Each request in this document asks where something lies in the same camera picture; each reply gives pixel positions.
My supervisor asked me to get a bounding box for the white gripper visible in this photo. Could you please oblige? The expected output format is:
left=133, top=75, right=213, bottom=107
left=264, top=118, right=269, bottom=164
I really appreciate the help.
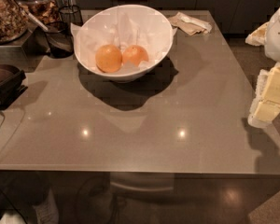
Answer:
left=245, top=8, right=280, bottom=129

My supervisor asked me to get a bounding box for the orange fruit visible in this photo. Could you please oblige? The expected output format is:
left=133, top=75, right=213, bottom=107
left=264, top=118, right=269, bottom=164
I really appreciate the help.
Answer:
left=122, top=45, right=148, bottom=66
left=95, top=44, right=122, bottom=73

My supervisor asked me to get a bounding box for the white ceramic bowl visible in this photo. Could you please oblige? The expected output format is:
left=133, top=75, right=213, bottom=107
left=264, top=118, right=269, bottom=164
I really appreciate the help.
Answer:
left=73, top=4, right=175, bottom=83

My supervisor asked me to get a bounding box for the white paper bowl liner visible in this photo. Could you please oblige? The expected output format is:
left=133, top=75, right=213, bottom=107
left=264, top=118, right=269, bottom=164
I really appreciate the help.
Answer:
left=70, top=7, right=178, bottom=76

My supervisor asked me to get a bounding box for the crumpled beige napkin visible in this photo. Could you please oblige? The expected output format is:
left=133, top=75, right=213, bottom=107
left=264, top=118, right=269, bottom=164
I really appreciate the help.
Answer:
left=168, top=12, right=212, bottom=35

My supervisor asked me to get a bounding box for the dark glass cup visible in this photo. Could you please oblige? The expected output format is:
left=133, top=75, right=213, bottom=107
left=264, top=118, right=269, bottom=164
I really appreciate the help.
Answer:
left=45, top=21, right=74, bottom=58

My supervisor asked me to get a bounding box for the grey metal tray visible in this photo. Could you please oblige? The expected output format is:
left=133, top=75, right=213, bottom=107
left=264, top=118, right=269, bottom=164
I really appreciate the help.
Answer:
left=0, top=27, right=49, bottom=63

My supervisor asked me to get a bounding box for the small glass snack jar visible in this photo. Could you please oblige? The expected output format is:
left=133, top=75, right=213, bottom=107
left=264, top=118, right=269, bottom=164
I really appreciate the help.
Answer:
left=17, top=0, right=61, bottom=24

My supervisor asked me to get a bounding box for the large glass snack jar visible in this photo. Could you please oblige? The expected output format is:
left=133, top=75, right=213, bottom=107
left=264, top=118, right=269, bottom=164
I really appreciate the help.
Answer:
left=0, top=0, right=27, bottom=44

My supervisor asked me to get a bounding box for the black wire mesh cup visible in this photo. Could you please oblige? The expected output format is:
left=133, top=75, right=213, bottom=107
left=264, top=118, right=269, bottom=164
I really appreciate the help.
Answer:
left=59, top=5, right=83, bottom=26

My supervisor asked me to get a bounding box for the black device with cable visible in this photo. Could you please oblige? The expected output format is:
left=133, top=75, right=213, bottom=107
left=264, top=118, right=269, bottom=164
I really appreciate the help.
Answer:
left=0, top=64, right=27, bottom=110

